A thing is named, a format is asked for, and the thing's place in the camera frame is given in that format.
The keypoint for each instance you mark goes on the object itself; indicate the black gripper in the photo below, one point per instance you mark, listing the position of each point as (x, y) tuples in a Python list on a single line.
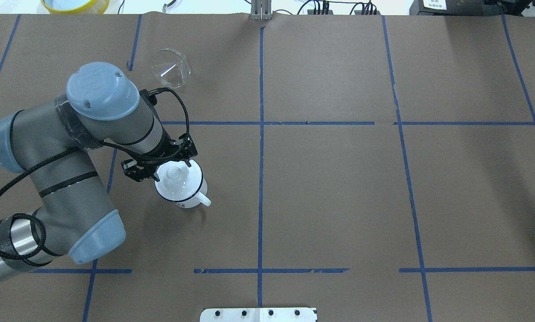
[(163, 147)]

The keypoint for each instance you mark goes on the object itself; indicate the white cup lid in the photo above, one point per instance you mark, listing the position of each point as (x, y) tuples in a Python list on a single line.
[(178, 179)]

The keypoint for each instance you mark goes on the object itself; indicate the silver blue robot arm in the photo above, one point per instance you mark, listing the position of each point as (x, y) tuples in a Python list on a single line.
[(50, 144)]

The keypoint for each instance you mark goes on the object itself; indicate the white enamel cup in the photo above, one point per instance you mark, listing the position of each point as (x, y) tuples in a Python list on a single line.
[(182, 185)]

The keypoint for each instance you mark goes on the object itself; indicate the yellow tape roll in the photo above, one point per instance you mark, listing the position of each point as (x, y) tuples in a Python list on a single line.
[(76, 6)]

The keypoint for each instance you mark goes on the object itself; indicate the black computer box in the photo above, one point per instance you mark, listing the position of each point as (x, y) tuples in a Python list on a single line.
[(472, 8)]

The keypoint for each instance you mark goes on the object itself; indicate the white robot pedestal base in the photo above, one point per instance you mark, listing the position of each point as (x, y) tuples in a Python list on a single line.
[(273, 314)]

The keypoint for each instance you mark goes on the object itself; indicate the aluminium frame post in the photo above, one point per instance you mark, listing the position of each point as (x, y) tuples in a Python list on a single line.
[(261, 10)]

